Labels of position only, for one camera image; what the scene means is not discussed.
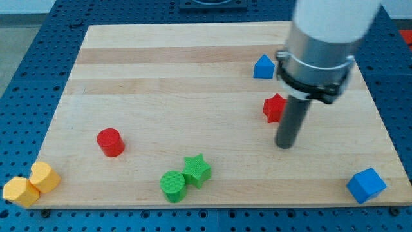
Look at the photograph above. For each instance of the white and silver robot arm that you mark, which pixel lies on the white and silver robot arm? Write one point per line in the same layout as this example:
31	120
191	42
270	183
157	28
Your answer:
320	50

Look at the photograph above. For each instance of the blue triangle block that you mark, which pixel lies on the blue triangle block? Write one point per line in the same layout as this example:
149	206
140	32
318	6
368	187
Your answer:
264	68

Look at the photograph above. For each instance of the blue cube block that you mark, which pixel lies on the blue cube block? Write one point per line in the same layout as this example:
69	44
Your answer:
366	185

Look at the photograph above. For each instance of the green star block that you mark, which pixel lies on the green star block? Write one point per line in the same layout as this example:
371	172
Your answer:
196	171

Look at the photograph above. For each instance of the red star block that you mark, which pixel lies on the red star block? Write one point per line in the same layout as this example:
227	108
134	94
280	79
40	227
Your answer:
273	108

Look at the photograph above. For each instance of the wooden board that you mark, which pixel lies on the wooden board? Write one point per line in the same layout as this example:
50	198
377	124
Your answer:
177	90

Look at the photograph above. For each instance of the green cylinder block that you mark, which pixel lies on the green cylinder block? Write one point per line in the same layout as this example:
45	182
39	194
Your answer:
173	186

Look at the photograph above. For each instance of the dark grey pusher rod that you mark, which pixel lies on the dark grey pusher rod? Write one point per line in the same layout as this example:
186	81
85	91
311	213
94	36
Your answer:
293	116

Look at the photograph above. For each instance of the red cylinder block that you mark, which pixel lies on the red cylinder block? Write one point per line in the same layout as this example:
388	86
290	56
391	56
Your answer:
110	142

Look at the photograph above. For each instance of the yellow heart block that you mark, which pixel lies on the yellow heart block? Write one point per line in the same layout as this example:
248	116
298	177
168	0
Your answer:
44	177

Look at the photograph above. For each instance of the yellow hexagon block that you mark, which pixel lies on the yellow hexagon block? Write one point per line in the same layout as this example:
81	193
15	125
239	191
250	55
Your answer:
20	191

